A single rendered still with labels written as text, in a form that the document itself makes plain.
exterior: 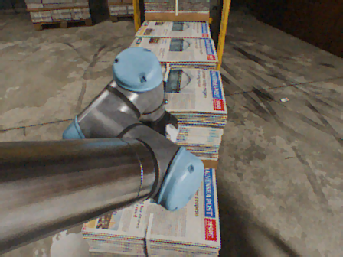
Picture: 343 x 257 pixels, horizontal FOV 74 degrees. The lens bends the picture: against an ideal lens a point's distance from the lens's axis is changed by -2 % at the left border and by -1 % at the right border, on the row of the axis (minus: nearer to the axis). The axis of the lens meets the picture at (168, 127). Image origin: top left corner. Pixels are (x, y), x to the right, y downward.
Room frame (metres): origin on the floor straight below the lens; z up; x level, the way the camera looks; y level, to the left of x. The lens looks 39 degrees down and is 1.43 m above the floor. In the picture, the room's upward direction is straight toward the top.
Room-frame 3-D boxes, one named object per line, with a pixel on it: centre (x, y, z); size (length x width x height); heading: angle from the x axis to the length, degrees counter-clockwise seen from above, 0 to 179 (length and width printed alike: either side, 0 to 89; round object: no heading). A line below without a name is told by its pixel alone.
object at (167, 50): (0.99, -0.02, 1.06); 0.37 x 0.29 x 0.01; 86
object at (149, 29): (1.28, -0.03, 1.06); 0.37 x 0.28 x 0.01; 85
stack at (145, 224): (0.85, 0.01, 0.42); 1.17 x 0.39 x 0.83; 175
